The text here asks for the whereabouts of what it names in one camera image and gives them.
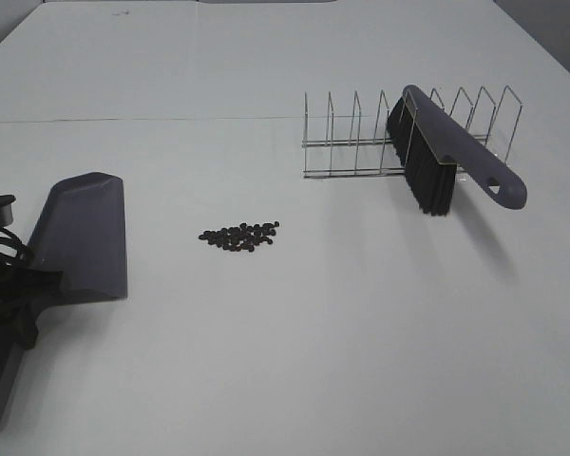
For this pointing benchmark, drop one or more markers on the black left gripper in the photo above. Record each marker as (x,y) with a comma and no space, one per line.
(24,294)

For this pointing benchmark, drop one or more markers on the pile of coffee beans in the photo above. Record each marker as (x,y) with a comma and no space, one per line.
(244,237)

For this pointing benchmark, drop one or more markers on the chrome wire dish rack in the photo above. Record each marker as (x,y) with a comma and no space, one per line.
(358,144)

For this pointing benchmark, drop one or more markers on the purple plastic dustpan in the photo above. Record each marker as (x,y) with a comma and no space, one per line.
(81,234)

